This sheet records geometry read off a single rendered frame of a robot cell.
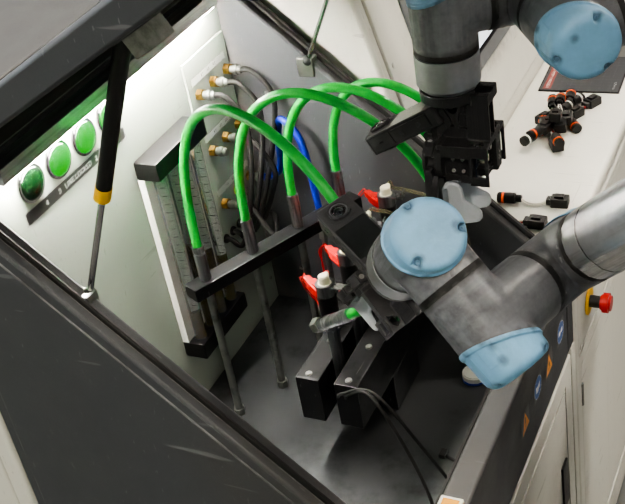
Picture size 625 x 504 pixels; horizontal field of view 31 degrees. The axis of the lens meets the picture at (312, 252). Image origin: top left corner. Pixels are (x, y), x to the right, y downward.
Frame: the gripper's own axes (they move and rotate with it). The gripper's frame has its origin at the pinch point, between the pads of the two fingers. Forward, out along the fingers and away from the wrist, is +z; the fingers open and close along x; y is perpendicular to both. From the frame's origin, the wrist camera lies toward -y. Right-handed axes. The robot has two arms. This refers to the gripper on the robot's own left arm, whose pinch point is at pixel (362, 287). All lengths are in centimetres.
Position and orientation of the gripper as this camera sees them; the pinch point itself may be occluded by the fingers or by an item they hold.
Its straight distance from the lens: 138.8
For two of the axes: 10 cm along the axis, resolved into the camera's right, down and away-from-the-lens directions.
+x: 8.0, -5.6, 2.1
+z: -1.0, 2.3, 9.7
